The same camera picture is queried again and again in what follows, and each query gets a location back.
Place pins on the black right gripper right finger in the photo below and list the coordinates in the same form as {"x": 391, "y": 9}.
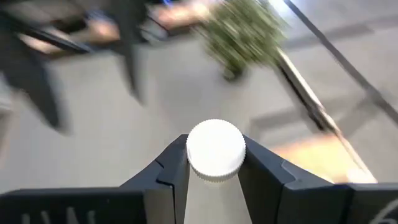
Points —
{"x": 264, "y": 177}

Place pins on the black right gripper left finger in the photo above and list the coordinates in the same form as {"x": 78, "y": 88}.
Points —
{"x": 174, "y": 168}

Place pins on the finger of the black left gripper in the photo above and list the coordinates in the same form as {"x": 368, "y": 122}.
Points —
{"x": 31, "y": 81}
{"x": 135, "y": 46}

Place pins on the yellow-green pill bottle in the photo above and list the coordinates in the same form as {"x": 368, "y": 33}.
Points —
{"x": 215, "y": 149}

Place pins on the black plant pot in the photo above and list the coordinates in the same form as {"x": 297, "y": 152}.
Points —
{"x": 233, "y": 73}

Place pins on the wooden table edge strip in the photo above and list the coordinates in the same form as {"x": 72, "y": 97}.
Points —
{"x": 298, "y": 77}

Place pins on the green artificial plant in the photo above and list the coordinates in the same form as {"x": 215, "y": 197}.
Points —
{"x": 242, "y": 34}

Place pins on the black table edge rail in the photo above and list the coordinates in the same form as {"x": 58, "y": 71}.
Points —
{"x": 318, "y": 118}

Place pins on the black metal shelf frame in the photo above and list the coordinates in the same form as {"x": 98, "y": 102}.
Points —
{"x": 342, "y": 58}

